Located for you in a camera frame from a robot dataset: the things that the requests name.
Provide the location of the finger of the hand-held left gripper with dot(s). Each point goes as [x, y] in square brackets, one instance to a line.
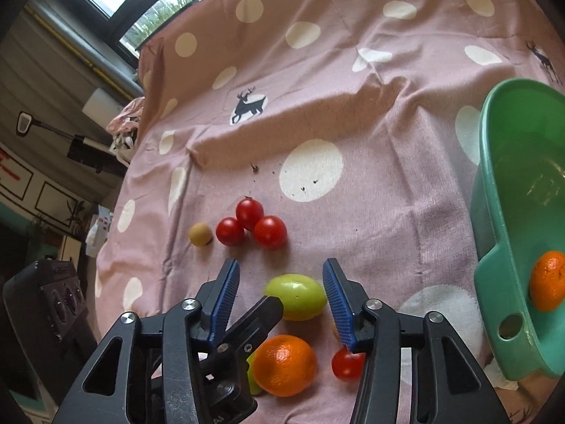
[256, 322]

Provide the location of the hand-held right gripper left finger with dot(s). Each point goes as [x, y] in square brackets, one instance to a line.
[225, 300]

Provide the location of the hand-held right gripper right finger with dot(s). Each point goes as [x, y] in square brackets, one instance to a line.
[337, 309]

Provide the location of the green fruit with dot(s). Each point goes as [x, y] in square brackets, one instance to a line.
[293, 296]
[254, 382]

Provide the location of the orange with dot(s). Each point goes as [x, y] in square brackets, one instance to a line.
[284, 366]
[549, 282]

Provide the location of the green plastic basin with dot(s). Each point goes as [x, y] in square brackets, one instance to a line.
[499, 229]

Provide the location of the red cherry tomato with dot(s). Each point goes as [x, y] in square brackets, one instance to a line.
[346, 366]
[249, 213]
[229, 231]
[270, 232]

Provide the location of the brown longan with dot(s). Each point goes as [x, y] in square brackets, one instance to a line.
[201, 234]

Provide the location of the white packet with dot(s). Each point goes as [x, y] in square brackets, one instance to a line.
[99, 232]

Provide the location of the pink polka-dot deer blanket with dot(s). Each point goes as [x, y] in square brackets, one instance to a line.
[353, 141]

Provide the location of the crumpled white tissue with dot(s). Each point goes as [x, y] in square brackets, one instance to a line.
[501, 377]

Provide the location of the pile of pink clothes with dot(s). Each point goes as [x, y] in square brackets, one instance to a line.
[126, 123]

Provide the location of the yellow pipe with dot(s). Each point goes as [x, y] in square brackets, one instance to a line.
[88, 59]

